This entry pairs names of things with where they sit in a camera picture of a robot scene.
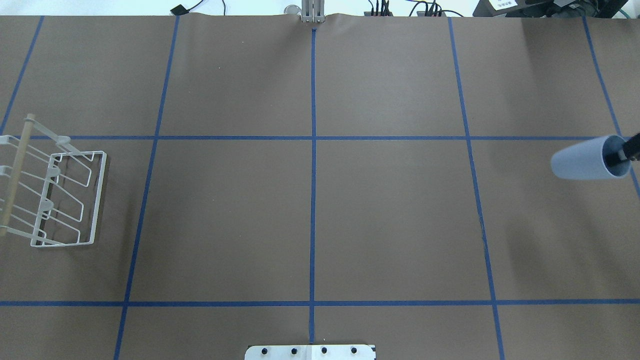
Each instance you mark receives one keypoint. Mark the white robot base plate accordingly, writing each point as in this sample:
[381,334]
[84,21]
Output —
[311,352]

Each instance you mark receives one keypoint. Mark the white wire cup rack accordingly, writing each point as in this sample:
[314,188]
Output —
[51,191]

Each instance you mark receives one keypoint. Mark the grey aluminium frame post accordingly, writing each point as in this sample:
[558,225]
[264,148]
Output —
[313,11]

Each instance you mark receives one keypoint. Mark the small black adapter box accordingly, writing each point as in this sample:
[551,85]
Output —
[179,10]

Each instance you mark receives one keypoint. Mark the brown paper table cover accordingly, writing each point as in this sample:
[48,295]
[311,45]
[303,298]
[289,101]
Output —
[366,180]

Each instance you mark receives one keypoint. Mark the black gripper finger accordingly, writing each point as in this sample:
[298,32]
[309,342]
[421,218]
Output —
[626,153]

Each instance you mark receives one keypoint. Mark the light blue plastic cup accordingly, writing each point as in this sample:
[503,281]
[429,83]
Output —
[587,160]

